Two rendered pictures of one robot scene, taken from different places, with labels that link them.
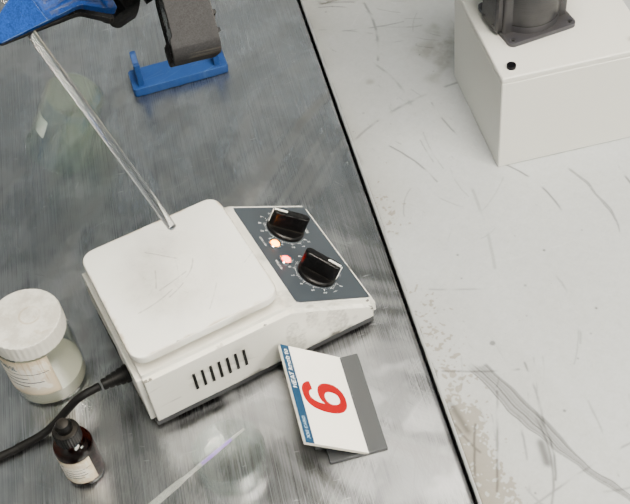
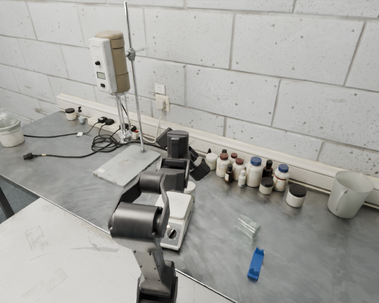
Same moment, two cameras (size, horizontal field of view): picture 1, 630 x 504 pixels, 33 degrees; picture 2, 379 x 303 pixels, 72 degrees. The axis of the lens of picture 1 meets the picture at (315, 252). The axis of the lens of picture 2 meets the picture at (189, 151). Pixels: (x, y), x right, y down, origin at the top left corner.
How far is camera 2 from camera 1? 108 cm
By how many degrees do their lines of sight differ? 84
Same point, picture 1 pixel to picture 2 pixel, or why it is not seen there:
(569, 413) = (94, 255)
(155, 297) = (171, 198)
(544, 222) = (126, 295)
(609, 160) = not seen: outside the picture
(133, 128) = (242, 244)
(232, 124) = (225, 262)
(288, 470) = not seen: hidden behind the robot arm
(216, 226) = (175, 213)
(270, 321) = not seen: hidden behind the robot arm
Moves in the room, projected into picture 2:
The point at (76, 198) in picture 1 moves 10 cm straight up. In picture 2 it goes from (228, 223) to (230, 204)
